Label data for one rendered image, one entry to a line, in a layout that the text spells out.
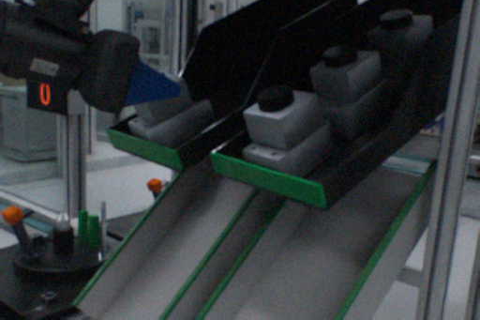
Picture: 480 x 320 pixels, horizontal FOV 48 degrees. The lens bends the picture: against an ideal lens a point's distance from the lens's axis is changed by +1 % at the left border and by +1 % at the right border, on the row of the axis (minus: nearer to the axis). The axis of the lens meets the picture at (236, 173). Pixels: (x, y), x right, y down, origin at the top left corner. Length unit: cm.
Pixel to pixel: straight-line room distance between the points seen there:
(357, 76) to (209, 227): 25
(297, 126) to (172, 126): 15
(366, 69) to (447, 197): 13
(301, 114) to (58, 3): 21
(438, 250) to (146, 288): 31
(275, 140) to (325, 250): 16
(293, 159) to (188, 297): 19
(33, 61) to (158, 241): 28
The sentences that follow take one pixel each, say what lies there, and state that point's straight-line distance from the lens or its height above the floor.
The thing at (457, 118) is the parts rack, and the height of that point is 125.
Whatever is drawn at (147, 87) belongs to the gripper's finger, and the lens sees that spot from 48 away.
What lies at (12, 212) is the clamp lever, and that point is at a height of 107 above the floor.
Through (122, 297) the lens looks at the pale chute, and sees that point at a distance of 65.
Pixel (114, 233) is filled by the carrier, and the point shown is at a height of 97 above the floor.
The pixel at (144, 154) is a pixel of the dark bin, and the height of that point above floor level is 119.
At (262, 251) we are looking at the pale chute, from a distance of 55.
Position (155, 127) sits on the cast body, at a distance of 53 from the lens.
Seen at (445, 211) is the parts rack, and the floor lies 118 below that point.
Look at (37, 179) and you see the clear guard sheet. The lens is 118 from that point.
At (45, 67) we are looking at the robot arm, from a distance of 48.
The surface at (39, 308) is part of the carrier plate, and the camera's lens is 73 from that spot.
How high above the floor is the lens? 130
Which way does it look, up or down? 13 degrees down
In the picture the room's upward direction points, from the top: 3 degrees clockwise
